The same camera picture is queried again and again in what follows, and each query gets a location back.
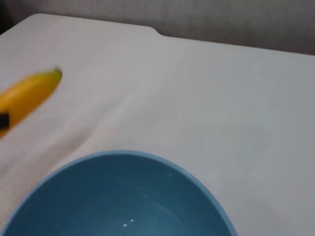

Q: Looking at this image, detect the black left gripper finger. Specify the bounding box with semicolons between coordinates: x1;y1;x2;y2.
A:
0;112;10;129

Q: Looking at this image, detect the yellow banana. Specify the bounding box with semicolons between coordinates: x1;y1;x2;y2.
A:
0;65;63;141

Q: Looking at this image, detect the blue bowl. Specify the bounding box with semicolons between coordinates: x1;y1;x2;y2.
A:
0;150;238;236

